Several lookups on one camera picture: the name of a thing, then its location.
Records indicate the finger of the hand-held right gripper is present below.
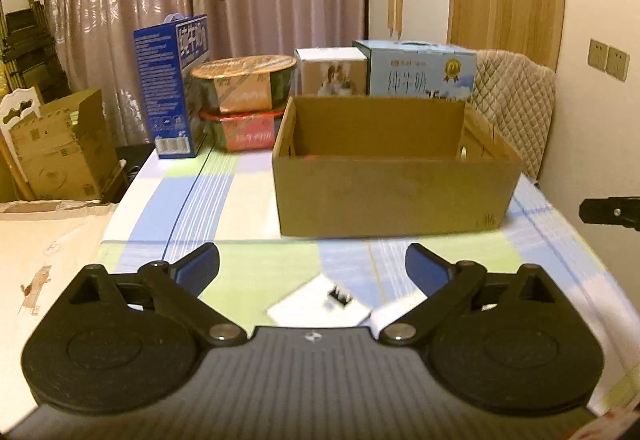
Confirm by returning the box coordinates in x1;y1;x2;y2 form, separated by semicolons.
579;197;640;231

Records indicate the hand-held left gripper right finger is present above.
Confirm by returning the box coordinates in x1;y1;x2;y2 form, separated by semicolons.
377;243;563;347

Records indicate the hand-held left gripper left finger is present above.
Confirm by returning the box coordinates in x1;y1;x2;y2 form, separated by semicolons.
62;243;248;347

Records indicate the brown cardboard box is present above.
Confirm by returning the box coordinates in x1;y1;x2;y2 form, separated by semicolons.
272;94;524;239

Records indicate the white wall socket panel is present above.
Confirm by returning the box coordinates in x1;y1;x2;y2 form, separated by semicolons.
267;276;374;329

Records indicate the checked tablecloth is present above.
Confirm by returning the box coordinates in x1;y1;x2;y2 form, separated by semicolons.
97;140;640;421

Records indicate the red instant noodle bowl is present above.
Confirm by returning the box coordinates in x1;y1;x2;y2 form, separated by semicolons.
199;108;287;153

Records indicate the beige quilted chair cover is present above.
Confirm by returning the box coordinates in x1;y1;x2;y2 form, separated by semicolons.
465;48;557;181

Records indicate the beige embroidered cloth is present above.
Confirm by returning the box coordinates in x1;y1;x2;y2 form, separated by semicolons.
0;201;121;423

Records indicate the printed brown cardboard carton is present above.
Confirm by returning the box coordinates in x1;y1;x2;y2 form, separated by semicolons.
10;88;119;204

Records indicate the dark blue milk carton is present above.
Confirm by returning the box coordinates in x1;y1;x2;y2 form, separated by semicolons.
133;14;210;161

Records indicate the green instant noodle bowl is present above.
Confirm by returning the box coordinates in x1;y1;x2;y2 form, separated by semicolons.
191;54;299;114

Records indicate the light blue milk carton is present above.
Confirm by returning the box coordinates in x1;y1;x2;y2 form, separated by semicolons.
352;40;477;104

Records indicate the white product box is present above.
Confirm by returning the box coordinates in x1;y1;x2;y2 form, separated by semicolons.
294;47;369;97

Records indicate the black folding stool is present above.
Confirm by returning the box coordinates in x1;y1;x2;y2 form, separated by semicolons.
0;0;72;96

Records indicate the beige wall socket plate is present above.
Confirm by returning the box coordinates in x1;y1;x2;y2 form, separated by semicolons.
606;46;630;82
587;38;610;71

